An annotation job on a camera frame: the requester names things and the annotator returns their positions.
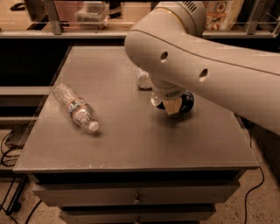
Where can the printed snack bag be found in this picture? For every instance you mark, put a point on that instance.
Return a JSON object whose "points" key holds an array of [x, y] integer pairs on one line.
{"points": [[221, 15]]}

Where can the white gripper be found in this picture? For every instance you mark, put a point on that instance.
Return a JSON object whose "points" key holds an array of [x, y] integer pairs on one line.
{"points": [[168, 94]]}

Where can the blue pepsi can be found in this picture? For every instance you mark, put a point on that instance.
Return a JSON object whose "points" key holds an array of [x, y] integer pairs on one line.
{"points": [[187, 103]]}

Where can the clear plastic water bottle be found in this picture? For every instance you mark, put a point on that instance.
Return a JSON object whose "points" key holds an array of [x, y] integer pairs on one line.
{"points": [[76, 106]]}

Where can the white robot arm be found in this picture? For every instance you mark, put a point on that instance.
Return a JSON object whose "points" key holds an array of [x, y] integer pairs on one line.
{"points": [[167, 44]]}

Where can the grey drawer cabinet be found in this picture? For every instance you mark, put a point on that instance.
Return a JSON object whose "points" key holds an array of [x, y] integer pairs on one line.
{"points": [[142, 166]]}

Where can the white labelled plastic bottle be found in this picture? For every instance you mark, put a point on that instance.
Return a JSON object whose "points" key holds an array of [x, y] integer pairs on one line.
{"points": [[143, 79]]}

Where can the metal shelf frame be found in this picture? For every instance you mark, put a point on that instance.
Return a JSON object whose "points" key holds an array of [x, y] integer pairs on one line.
{"points": [[257, 19]]}

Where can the clear plastic container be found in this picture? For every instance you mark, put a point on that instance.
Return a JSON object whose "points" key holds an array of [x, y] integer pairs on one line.
{"points": [[93, 15]]}

